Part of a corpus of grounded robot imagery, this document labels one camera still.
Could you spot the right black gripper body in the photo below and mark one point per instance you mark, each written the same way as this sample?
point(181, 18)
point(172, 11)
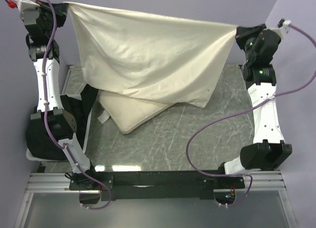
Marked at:
point(247, 42)

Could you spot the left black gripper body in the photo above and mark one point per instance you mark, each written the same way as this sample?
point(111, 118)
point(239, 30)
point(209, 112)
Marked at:
point(48, 16)

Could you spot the cream pillowcase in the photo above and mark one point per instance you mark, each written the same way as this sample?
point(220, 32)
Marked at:
point(151, 57)

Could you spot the cream pillow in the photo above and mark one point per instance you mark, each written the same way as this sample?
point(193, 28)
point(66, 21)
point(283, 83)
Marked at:
point(129, 113)

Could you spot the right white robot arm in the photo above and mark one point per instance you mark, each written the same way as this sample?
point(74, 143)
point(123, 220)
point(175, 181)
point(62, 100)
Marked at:
point(269, 149)

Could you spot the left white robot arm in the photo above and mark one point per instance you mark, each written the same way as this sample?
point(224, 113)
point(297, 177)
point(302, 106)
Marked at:
point(44, 53)

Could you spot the white pillow label tag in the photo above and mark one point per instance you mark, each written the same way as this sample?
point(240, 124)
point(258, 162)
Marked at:
point(103, 117)

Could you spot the black cloth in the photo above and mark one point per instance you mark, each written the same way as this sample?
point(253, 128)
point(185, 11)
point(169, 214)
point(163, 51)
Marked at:
point(66, 123)

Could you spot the grey plastic basket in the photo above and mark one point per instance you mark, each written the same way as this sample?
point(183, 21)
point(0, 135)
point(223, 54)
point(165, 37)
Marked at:
point(85, 139)

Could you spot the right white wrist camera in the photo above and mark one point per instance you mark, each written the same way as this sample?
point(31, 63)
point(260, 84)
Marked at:
point(282, 28)

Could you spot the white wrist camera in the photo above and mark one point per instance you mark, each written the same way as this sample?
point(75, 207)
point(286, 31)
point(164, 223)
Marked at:
point(282, 28)
point(21, 5)

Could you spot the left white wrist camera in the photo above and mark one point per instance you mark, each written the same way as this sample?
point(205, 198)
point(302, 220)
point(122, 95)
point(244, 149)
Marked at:
point(21, 5)

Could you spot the aluminium frame rail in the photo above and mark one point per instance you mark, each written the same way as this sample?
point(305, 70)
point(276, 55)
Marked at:
point(41, 183)

